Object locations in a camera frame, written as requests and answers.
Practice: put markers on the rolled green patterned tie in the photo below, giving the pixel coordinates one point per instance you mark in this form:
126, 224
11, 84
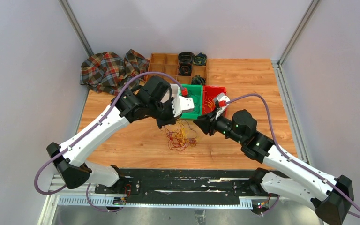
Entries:
198, 80

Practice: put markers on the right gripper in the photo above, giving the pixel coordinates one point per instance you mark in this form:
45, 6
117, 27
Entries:
207, 123

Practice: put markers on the rolled dark tie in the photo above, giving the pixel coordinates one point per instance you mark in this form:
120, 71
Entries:
186, 57

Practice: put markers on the rolled teal yellow tie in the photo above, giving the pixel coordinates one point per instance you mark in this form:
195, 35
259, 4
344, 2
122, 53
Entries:
200, 59

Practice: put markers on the red plastic bin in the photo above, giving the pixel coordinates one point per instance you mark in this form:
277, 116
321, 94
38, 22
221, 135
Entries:
209, 93

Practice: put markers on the green plastic bin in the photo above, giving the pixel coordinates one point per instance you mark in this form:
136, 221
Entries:
196, 93

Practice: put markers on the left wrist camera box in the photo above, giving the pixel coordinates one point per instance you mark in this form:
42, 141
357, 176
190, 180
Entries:
182, 105

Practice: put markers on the rolled orange spotted tie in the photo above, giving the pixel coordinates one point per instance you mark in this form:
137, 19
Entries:
185, 69

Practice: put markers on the plaid cloth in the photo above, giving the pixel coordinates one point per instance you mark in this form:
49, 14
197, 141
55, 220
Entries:
108, 72

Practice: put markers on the wooden compartment tray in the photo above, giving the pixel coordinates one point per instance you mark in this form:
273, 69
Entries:
169, 64

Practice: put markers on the white plastic bin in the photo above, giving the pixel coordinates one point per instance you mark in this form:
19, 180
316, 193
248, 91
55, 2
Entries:
175, 90

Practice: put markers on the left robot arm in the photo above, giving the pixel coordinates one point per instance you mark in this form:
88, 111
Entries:
138, 103

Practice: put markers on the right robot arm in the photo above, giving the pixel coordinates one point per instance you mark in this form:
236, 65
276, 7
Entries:
324, 193

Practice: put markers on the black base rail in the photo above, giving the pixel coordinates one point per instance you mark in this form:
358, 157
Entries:
184, 187

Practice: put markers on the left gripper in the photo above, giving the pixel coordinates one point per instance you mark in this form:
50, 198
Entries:
171, 120

